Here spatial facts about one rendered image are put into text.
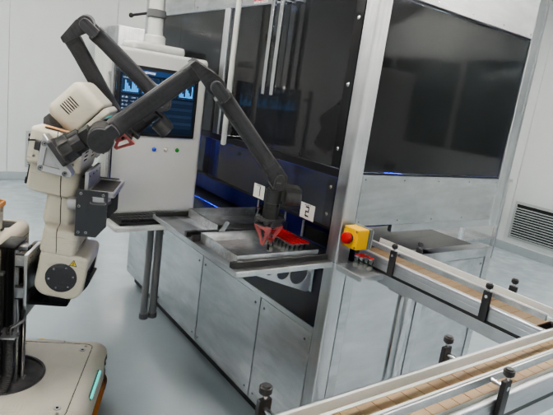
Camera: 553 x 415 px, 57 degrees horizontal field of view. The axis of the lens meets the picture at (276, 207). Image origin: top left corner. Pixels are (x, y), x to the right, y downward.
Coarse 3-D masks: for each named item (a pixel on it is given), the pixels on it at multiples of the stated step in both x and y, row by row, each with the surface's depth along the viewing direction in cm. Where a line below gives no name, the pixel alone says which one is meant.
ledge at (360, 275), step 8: (344, 264) 180; (352, 264) 181; (344, 272) 176; (352, 272) 173; (360, 272) 174; (368, 272) 175; (376, 272) 177; (360, 280) 169; (368, 280) 171; (376, 280) 174
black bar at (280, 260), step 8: (288, 256) 174; (296, 256) 175; (304, 256) 176; (312, 256) 178; (320, 256) 181; (232, 264) 159; (240, 264) 161; (248, 264) 163; (256, 264) 165; (264, 264) 167; (272, 264) 169
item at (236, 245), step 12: (204, 240) 180; (216, 240) 186; (228, 240) 188; (240, 240) 190; (252, 240) 193; (216, 252) 173; (228, 252) 167; (240, 252) 177; (252, 252) 179; (264, 252) 181; (276, 252) 172; (288, 252) 174; (300, 252) 177; (312, 252) 180
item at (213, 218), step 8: (192, 208) 216; (200, 208) 218; (208, 208) 221; (216, 208) 223; (224, 208) 225; (232, 208) 228; (240, 208) 231; (248, 208) 233; (192, 216) 213; (200, 216) 207; (208, 216) 220; (216, 216) 222; (224, 216) 224; (232, 216) 226; (240, 216) 228; (248, 216) 230; (208, 224) 201; (216, 224) 196; (232, 224) 199; (240, 224) 201; (248, 224) 203
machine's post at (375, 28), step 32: (384, 0) 162; (384, 32) 165; (352, 96) 171; (352, 128) 171; (352, 160) 172; (352, 192) 175; (352, 224) 179; (320, 288) 186; (320, 320) 186; (320, 352) 187; (320, 384) 192
